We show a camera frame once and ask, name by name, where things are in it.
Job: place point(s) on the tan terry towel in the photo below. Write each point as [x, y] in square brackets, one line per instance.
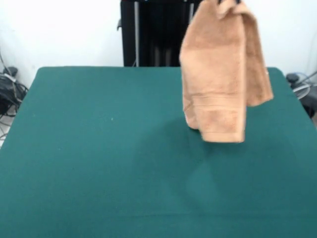
[213, 81]

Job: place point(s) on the dark green table cloth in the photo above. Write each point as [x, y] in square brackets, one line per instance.
[74, 173]

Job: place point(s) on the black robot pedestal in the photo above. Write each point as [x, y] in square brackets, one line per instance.
[158, 37]

